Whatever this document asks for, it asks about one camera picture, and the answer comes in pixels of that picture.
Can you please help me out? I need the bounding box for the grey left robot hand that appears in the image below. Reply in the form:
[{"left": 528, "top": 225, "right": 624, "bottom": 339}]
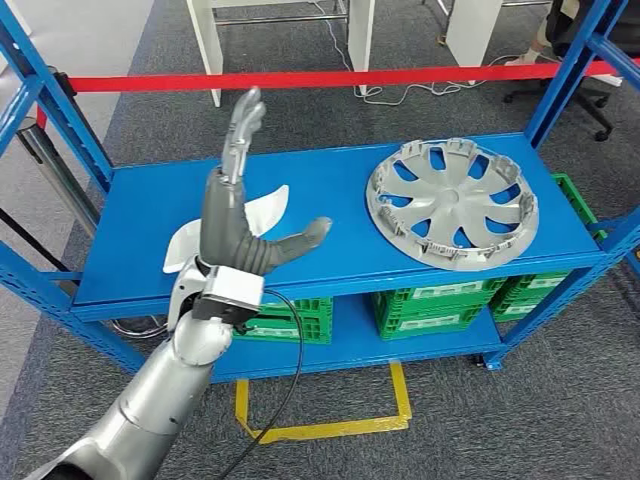
[{"left": 198, "top": 86, "right": 334, "bottom": 276}]

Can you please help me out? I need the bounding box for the white curved plastic part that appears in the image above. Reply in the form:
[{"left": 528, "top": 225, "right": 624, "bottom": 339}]
[{"left": 162, "top": 184, "right": 290, "bottom": 274}]

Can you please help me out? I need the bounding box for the blue metal shelf rack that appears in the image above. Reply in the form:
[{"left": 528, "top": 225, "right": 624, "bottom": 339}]
[{"left": 0, "top": 0, "right": 640, "bottom": 386}]

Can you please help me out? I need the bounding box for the green plastic crate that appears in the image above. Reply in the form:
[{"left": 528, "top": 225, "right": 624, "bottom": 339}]
[
  {"left": 374, "top": 305, "right": 488, "bottom": 342},
  {"left": 371, "top": 278, "right": 507, "bottom": 314},
  {"left": 262, "top": 297, "right": 334, "bottom": 321},
  {"left": 488, "top": 291, "right": 556, "bottom": 324},
  {"left": 492, "top": 173, "right": 608, "bottom": 303},
  {"left": 232, "top": 316, "right": 334, "bottom": 346}
]

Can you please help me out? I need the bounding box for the red barrier tape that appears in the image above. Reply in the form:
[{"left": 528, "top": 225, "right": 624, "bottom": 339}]
[{"left": 35, "top": 58, "right": 640, "bottom": 131}]

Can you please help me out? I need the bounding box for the thin black bar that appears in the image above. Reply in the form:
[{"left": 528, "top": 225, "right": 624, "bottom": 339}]
[{"left": 0, "top": 208, "right": 73, "bottom": 274}]

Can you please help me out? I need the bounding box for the yellow floor tape square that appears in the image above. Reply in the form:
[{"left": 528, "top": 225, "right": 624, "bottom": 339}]
[{"left": 235, "top": 362, "right": 413, "bottom": 445}]

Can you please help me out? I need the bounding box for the grey wheel hubcap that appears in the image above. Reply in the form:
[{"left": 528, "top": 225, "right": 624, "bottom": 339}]
[{"left": 365, "top": 137, "right": 540, "bottom": 272}]

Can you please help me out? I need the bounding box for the white desk panel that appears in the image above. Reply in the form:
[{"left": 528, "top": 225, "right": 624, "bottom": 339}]
[{"left": 437, "top": 0, "right": 503, "bottom": 68}]

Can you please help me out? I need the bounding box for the person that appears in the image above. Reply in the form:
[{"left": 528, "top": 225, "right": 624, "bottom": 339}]
[{"left": 505, "top": 0, "right": 640, "bottom": 68}]

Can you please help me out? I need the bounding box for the black office chair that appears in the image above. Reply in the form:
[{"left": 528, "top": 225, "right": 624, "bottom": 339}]
[{"left": 502, "top": 39, "right": 640, "bottom": 142}]

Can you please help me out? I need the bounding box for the grey cable coil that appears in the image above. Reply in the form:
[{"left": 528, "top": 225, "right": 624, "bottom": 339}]
[{"left": 112, "top": 316, "right": 170, "bottom": 341}]

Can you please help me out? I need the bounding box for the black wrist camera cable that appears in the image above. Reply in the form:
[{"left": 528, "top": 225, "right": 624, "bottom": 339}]
[{"left": 217, "top": 289, "right": 305, "bottom": 480}]

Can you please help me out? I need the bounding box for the white desk with metal rail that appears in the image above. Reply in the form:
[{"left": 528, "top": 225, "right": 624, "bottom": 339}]
[{"left": 186, "top": 0, "right": 376, "bottom": 109}]

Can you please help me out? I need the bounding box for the chrome stanchion post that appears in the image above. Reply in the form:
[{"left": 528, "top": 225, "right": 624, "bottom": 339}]
[{"left": 14, "top": 66, "right": 101, "bottom": 238}]

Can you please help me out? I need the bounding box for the white floor cable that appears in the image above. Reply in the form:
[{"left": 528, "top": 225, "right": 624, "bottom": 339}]
[{"left": 309, "top": 0, "right": 561, "bottom": 107}]

